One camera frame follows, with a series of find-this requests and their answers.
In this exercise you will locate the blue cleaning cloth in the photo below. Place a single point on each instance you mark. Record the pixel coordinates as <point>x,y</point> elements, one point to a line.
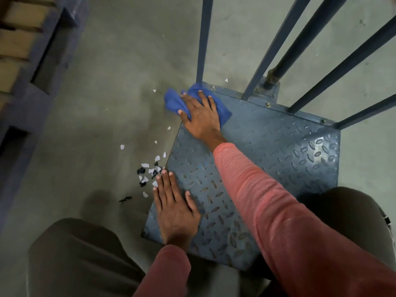
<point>173,100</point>

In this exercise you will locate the scattered white paper scraps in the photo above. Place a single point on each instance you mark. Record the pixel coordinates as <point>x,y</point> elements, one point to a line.
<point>144,165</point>

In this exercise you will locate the person's left forearm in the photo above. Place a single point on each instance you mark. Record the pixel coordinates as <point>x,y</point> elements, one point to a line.
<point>167,272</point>

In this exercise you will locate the person's dark brown trousers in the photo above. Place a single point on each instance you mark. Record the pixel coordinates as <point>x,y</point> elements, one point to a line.
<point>77,256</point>

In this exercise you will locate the person's left hand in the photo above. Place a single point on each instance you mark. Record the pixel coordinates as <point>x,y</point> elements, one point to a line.
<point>178,216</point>

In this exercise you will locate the blue wooden pallet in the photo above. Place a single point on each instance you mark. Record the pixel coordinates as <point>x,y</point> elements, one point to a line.
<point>21,105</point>

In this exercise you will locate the person's right forearm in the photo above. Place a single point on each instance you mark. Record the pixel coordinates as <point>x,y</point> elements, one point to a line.
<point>294,228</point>

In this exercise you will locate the person's right hand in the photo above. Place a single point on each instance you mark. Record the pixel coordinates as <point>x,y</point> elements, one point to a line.
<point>204,122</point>

